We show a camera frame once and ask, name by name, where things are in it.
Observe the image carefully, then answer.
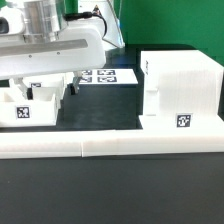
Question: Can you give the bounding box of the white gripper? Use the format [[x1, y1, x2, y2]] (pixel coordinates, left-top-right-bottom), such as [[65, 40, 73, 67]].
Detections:
[[0, 24, 106, 100]]

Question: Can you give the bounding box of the white drawer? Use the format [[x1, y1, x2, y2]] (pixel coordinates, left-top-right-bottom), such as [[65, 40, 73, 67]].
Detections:
[[9, 73, 65, 99], [0, 87, 60, 127]]

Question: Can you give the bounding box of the white front drawer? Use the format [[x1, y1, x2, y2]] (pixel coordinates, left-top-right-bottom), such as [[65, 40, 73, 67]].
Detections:
[[0, 87, 60, 127]]

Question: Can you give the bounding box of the white drawer cabinet box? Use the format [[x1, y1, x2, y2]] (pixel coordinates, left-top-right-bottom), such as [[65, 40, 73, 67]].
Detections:
[[140, 50, 224, 129]]

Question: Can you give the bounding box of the white L-shaped fence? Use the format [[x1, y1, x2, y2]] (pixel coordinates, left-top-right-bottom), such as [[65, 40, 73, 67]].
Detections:
[[0, 129, 224, 159]]

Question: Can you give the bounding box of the white fiducial marker plate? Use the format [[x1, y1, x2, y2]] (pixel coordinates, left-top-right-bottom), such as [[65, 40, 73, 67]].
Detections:
[[80, 69, 138, 85]]

